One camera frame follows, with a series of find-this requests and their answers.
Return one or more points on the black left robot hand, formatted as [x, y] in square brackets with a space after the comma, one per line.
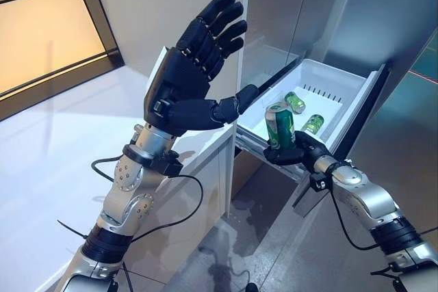
[184, 80]

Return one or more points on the small green drink can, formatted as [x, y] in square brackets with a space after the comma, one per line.
[295, 101]
[313, 123]

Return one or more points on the stainless fridge drawer front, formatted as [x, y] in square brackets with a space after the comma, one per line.
[369, 114]

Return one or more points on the dark framed amber window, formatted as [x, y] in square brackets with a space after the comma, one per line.
[51, 32]

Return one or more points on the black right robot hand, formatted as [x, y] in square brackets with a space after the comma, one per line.
[308, 148]

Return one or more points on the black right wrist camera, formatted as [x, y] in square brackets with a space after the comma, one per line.
[318, 182]

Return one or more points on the white plastic fridge drawer bin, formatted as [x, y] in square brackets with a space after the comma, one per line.
[321, 76]

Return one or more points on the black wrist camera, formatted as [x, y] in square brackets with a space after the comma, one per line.
[171, 167]
[318, 182]

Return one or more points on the stainless fridge drawer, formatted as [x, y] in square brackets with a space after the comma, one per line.
[308, 203]
[369, 114]

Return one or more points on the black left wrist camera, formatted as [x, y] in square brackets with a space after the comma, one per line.
[171, 167]

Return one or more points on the stainless lower fridge drawer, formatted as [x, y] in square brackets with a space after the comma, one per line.
[308, 203]

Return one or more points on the tall green beer can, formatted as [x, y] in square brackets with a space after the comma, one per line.
[282, 128]

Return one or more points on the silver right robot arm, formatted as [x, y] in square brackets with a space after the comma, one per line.
[373, 199]

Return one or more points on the tall white cabinet panel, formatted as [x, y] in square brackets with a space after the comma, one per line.
[154, 4]

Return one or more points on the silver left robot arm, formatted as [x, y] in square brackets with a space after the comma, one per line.
[116, 210]

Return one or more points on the white counter cabinet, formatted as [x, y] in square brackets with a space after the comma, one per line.
[212, 155]

